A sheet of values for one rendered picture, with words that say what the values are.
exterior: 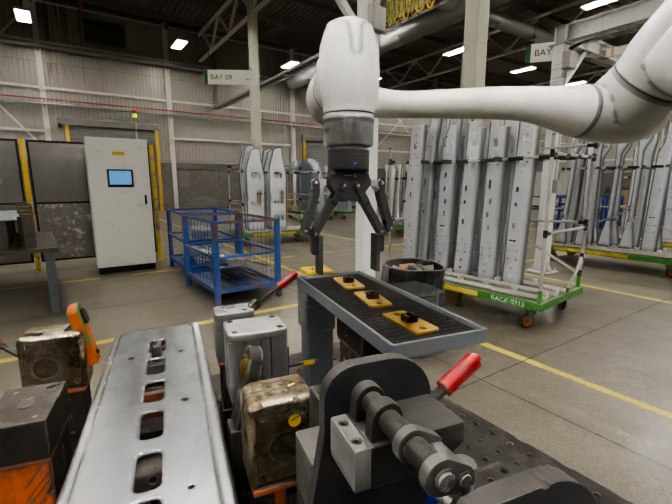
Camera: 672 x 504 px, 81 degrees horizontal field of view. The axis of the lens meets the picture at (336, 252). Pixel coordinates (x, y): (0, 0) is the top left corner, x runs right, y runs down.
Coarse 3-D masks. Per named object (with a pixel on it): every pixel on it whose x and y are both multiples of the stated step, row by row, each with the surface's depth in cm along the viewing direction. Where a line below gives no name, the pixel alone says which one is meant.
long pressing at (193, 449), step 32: (128, 352) 82; (192, 352) 82; (128, 384) 69; (192, 384) 69; (96, 416) 60; (128, 416) 60; (192, 416) 60; (96, 448) 52; (128, 448) 52; (160, 448) 52; (192, 448) 52; (224, 448) 52; (64, 480) 48; (96, 480) 47; (128, 480) 47; (192, 480) 47; (224, 480) 46
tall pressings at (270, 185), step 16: (240, 160) 895; (256, 160) 867; (272, 160) 887; (240, 176) 896; (256, 176) 894; (272, 176) 890; (240, 192) 900; (256, 192) 873; (272, 192) 892; (256, 208) 875; (272, 208) 895; (256, 224) 878; (272, 224) 898
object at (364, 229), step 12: (336, 0) 354; (360, 0) 369; (348, 12) 358; (360, 12) 371; (372, 156) 390; (372, 168) 392; (372, 192) 396; (372, 204) 398; (360, 216) 401; (360, 228) 403; (372, 228) 403; (360, 240) 405; (360, 252) 407; (360, 264) 408
